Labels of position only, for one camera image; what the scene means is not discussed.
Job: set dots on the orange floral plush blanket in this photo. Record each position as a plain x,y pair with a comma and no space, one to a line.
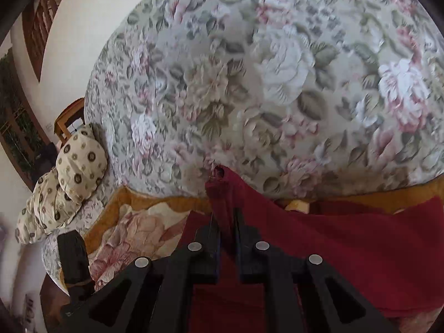
138,229

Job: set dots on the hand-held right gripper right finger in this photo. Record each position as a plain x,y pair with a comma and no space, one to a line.
248,253

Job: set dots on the dark red garment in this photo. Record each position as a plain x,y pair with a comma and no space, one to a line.
347,249

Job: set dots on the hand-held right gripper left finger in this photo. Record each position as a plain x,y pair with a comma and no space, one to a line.
204,249

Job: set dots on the floral bedsheet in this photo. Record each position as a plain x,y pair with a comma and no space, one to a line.
277,76

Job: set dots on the wooden chair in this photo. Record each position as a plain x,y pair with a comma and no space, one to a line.
69,118

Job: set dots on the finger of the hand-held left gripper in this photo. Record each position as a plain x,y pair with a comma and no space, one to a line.
73,260

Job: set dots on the cream pillow with round print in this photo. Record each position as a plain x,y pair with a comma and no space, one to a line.
45,208
81,163

